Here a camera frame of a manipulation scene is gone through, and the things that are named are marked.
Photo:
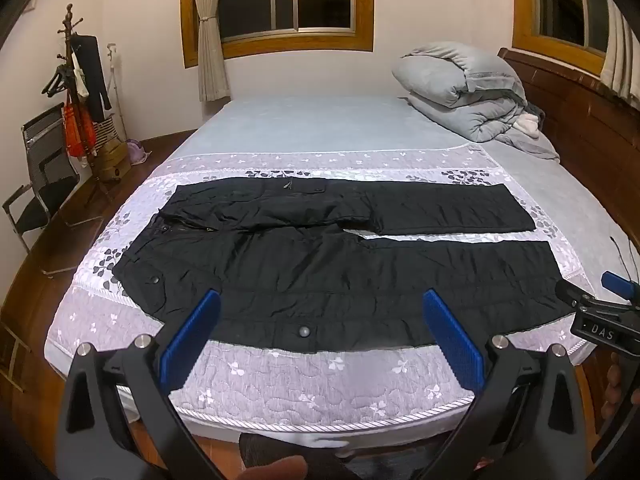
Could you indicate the red bag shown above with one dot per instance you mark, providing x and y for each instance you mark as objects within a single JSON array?
[{"x": 75, "y": 130}]

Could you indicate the wooden coat rack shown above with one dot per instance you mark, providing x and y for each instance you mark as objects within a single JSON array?
[{"x": 66, "y": 30}]

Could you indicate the black clothes hanger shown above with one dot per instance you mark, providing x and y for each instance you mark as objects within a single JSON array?
[{"x": 56, "y": 80}]

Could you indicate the white pole stand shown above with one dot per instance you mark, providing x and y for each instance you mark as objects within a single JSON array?
[{"x": 116, "y": 85}]

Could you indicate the black pants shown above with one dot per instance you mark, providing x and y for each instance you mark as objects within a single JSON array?
[{"x": 325, "y": 270}]

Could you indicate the black metal chair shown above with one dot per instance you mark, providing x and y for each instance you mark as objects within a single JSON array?
[{"x": 45, "y": 160}]

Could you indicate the bed with pale blue sheet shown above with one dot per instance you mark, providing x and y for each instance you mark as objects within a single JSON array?
[{"x": 325, "y": 125}]

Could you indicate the person's right hand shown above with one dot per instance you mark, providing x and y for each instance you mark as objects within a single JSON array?
[{"x": 620, "y": 375}]

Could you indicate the folded grey duvet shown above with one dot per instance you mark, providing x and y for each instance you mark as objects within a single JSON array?
[{"x": 450, "y": 80}]

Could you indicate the lilac leaf-print quilted bedspread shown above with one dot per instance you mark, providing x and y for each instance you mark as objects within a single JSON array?
[{"x": 300, "y": 385}]

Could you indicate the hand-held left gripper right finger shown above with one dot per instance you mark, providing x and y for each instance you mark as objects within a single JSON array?
[{"x": 452, "y": 345}]

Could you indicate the black hanging garment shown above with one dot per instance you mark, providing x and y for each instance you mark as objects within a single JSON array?
[{"x": 92, "y": 75}]

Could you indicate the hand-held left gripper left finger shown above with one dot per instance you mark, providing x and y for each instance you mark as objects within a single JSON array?
[{"x": 192, "y": 342}]

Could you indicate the pale purple cloth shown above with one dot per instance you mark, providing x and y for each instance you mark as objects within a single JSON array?
[{"x": 137, "y": 152}]

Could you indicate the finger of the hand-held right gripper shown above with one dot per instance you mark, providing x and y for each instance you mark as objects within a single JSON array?
[
  {"x": 617, "y": 284},
  {"x": 572, "y": 292}
]

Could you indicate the wooden headboard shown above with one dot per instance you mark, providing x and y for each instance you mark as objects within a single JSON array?
[{"x": 575, "y": 125}]

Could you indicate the cream curtain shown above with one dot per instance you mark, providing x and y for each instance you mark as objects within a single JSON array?
[
  {"x": 622, "y": 50},
  {"x": 210, "y": 50}
]

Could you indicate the white cloth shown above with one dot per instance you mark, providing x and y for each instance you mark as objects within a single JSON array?
[{"x": 528, "y": 123}]

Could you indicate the person's left hand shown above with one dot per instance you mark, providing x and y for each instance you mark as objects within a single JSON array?
[{"x": 272, "y": 469}]

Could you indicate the brown bag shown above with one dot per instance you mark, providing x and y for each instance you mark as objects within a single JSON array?
[{"x": 112, "y": 160}]

